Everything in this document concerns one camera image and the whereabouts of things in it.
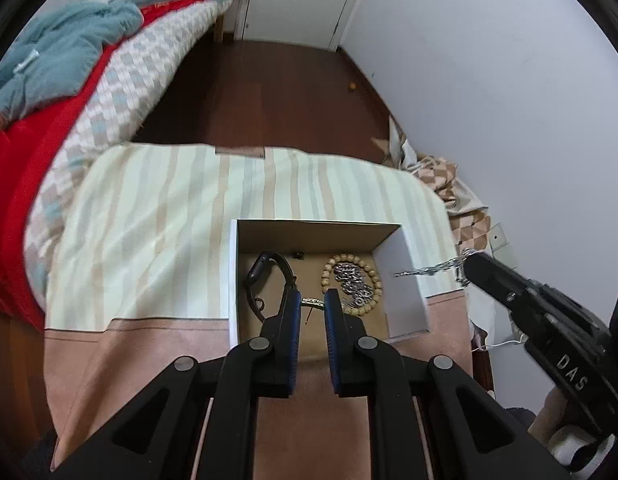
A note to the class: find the red bed blanket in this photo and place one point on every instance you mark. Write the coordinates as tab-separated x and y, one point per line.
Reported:
27	149

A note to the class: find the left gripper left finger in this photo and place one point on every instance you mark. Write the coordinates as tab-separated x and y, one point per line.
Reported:
263	367

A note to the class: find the brown checkered cloth bag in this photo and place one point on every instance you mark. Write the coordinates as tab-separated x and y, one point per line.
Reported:
468	215

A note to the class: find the teal blue quilt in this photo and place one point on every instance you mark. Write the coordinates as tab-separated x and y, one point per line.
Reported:
70	42

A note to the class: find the white tissue on quilt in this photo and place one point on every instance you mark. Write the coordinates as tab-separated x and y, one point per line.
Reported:
27	61

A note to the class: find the pink striped table cloth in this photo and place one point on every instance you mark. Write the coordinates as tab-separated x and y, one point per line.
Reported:
139	275

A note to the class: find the checkered white grey quilt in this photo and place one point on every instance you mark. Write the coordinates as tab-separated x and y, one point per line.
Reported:
134	80

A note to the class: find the white cardboard box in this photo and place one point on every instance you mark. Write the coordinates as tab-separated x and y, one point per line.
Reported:
396	308

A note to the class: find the black smart watch band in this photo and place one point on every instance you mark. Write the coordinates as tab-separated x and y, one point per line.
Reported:
269	269

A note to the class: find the small silver earring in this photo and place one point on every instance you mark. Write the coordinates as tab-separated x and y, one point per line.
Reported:
312	303

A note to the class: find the white cup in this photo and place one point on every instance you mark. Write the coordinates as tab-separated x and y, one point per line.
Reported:
578	452

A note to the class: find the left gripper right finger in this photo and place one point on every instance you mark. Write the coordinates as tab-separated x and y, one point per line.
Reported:
363	366

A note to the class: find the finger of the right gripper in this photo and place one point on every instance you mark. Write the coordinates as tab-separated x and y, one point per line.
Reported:
500	282

